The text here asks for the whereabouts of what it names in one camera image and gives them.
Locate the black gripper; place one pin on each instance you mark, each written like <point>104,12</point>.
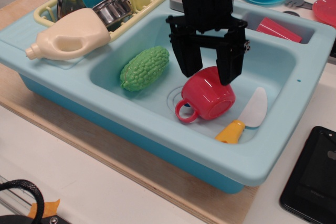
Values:
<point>209,24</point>

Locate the red plastic cup with handle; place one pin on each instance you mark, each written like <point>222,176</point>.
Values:
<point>205,94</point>

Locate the gray toy faucet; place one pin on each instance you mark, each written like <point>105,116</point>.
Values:
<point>177,5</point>

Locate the green toy bitter melon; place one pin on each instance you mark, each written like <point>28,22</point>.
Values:
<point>144,69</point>

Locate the red tumbler in sink compartment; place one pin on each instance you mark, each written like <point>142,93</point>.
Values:
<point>270,27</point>

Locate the light blue toy sink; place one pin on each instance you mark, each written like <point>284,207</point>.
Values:
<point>89,86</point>

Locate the steel cooking pot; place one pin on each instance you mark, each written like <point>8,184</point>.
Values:
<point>113,12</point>

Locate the red plastic plate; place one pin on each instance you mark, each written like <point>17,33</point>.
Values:
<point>324,11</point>

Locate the cream plastic detergent bottle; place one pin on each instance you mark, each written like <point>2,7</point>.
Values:
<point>73,36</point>

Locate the plywood board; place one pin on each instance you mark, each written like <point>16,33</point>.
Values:
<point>98,176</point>

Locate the black smartphone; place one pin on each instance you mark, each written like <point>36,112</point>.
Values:
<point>310,190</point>

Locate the orange tape piece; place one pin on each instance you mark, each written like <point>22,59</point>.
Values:
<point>50,209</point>

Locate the toy knife yellow handle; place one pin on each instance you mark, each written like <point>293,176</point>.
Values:
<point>251,116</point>

